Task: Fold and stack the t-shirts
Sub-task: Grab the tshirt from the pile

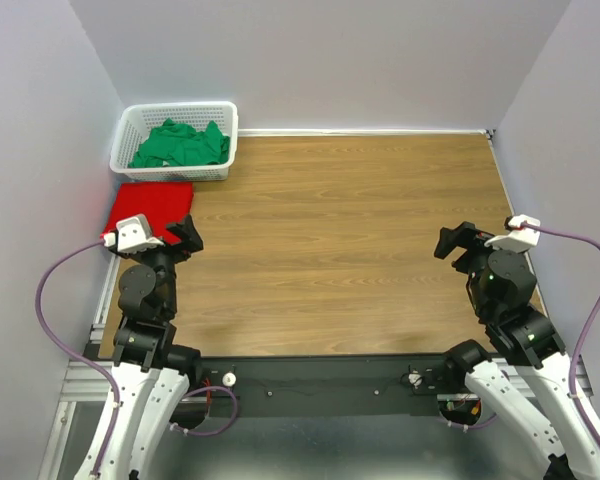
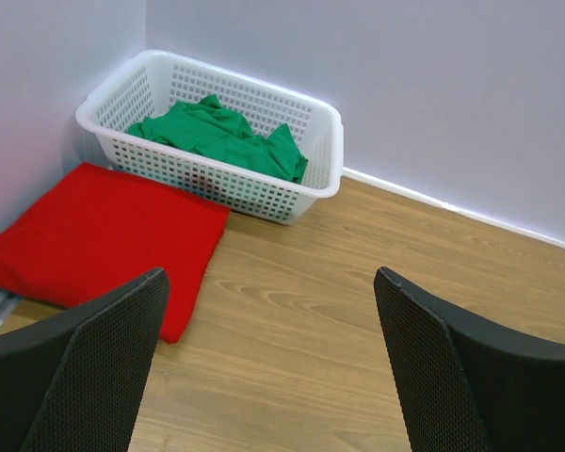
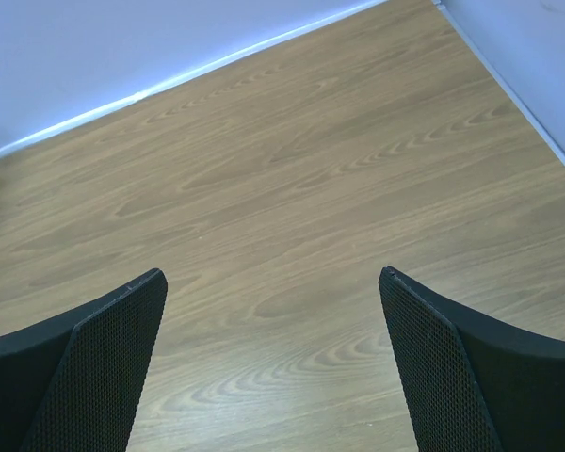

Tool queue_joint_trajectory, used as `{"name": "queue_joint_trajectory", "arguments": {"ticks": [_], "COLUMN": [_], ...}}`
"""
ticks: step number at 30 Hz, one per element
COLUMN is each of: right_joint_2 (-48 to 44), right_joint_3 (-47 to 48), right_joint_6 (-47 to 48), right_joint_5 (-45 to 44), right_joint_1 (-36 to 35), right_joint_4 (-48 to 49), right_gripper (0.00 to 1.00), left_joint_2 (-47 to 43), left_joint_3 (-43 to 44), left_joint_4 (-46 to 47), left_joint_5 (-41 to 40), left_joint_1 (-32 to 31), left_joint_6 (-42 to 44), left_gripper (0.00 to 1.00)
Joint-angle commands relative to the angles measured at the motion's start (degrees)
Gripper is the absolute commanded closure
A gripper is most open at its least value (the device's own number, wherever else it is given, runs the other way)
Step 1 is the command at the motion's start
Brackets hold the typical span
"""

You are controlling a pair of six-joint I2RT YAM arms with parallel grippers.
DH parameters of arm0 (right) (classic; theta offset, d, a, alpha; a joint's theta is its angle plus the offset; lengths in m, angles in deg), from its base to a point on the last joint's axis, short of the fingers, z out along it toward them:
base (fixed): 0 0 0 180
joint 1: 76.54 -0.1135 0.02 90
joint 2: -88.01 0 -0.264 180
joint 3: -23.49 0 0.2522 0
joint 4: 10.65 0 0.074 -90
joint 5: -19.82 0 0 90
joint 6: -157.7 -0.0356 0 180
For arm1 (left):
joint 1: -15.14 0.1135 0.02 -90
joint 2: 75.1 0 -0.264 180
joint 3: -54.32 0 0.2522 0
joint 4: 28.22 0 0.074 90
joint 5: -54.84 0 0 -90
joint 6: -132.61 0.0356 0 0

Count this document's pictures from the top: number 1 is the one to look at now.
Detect green t shirt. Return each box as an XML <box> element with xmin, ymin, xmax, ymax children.
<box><xmin>128</xmin><ymin>118</ymin><xmax>230</xmax><ymax>169</ymax></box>

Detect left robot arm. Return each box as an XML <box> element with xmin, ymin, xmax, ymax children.
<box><xmin>75</xmin><ymin>214</ymin><xmax>203</xmax><ymax>479</ymax></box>

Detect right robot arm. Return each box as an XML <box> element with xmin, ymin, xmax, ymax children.
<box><xmin>434</xmin><ymin>215</ymin><xmax>600</xmax><ymax>479</ymax></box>

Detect folded red t shirt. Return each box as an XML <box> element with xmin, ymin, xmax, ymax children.
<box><xmin>102</xmin><ymin>182</ymin><xmax>194</xmax><ymax>244</ymax></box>

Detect white plastic perforated basket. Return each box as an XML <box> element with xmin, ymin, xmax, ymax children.
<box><xmin>110</xmin><ymin>101</ymin><xmax>238</xmax><ymax>181</ymax></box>

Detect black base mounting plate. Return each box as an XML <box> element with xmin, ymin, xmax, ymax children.
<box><xmin>202</xmin><ymin>353</ymin><xmax>479</xmax><ymax>418</ymax></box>

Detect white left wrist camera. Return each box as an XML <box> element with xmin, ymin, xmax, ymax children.
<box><xmin>103</xmin><ymin>214</ymin><xmax>165</xmax><ymax>255</ymax></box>

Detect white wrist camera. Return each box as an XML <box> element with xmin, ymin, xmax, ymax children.
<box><xmin>484</xmin><ymin>215</ymin><xmax>541</xmax><ymax>253</ymax></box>
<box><xmin>103</xmin><ymin>214</ymin><xmax>165</xmax><ymax>255</ymax></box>

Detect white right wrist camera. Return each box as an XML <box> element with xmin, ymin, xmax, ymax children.
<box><xmin>484</xmin><ymin>215</ymin><xmax>541</xmax><ymax>253</ymax></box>

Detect aluminium frame rail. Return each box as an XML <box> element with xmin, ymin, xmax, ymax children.
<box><xmin>37</xmin><ymin>249</ymin><xmax>124</xmax><ymax>480</ymax></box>

